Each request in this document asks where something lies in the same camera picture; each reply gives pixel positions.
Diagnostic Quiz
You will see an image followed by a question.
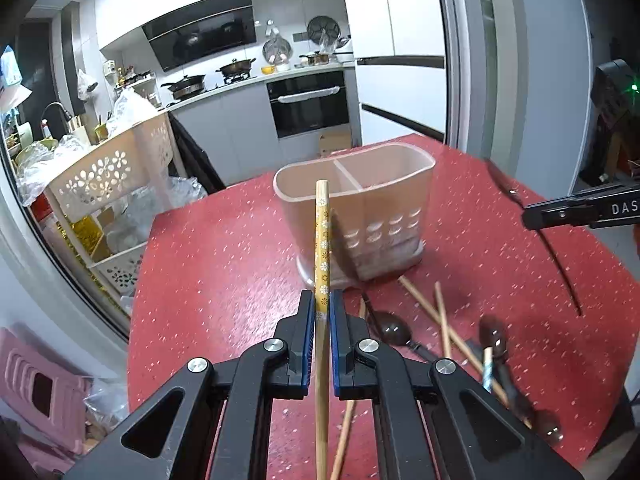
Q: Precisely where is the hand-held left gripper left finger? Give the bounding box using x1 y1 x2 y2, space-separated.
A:
62 289 317 480

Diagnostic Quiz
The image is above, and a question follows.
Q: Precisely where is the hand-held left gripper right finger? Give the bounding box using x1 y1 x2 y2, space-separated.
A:
330 289 583 480

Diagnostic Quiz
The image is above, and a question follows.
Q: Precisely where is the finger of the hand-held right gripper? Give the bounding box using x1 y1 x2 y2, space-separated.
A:
522 183 640 231

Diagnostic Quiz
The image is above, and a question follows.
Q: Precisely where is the plain wooden chopstick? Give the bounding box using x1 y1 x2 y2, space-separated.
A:
397 276 533 430
330 299 368 479
434 281 454 361

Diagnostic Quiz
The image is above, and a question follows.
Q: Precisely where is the yellow floral wooden chopstick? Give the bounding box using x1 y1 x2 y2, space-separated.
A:
314 180 332 480

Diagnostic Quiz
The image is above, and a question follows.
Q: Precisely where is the beige plastic utensil holder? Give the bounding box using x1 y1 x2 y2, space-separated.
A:
273 144 436 286

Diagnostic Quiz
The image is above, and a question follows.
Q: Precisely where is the white refrigerator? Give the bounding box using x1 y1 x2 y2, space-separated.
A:
355 55 447 147

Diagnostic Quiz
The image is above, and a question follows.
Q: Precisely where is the cardboard box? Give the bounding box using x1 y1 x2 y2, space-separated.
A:
319 132 352 157

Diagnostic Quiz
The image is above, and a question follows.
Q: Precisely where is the crumpled clear plastic bag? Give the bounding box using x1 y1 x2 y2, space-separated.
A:
107 175 206 256

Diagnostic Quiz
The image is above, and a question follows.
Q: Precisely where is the black hanging cloth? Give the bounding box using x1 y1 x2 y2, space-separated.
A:
167 112 226 193

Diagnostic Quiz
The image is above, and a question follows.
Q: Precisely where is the black built-in oven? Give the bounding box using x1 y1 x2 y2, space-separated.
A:
265 71 351 140

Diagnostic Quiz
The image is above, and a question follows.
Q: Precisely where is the beige plastic shelf rack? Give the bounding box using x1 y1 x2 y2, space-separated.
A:
45 112 183 297

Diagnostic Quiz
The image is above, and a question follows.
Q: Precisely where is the pink plastic stool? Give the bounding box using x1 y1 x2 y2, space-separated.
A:
0 327 93 476

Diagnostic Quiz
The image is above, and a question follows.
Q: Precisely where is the large black wok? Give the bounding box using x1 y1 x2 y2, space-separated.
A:
161 75 207 100

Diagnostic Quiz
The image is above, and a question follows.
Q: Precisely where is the round metal strainer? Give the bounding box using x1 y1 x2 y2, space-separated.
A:
262 37 293 66

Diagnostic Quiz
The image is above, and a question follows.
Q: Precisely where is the round metal steamer rack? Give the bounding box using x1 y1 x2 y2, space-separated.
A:
306 16 342 43

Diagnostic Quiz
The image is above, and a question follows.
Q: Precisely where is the pile of clear plastic bags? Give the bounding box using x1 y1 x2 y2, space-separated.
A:
15 137 91 206

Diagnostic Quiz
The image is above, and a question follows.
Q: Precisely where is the black range hood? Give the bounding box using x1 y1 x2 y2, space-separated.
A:
141 0 258 73

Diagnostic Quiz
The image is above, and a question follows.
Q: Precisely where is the white hanging plastic bag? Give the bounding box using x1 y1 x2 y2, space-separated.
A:
76 69 98 103

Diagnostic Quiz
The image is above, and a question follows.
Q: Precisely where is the black kitchen faucet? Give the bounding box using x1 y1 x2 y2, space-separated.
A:
42 102 71 136

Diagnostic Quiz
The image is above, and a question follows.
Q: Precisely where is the grey door frame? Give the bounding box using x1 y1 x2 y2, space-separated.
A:
435 0 516 181

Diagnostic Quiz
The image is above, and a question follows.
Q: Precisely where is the black wok with handles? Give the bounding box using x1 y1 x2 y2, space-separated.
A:
216 58 257 77

